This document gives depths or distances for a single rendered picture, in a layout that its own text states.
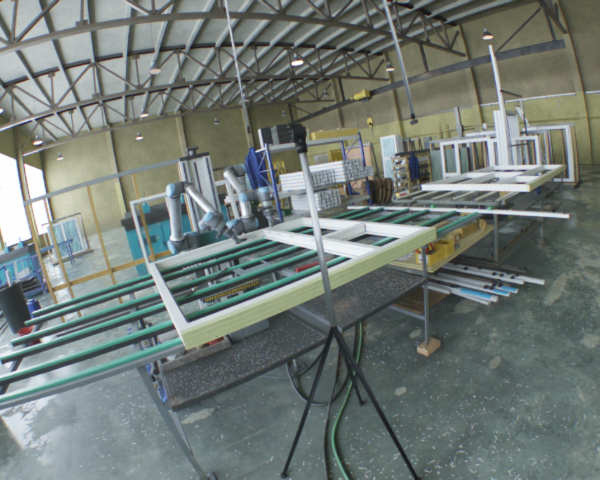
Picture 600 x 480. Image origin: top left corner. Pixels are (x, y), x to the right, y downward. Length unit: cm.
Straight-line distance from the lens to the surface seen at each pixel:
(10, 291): 581
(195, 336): 119
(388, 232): 213
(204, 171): 352
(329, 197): 694
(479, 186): 373
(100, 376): 131
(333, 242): 191
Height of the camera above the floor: 142
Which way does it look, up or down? 13 degrees down
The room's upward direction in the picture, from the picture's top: 11 degrees counter-clockwise
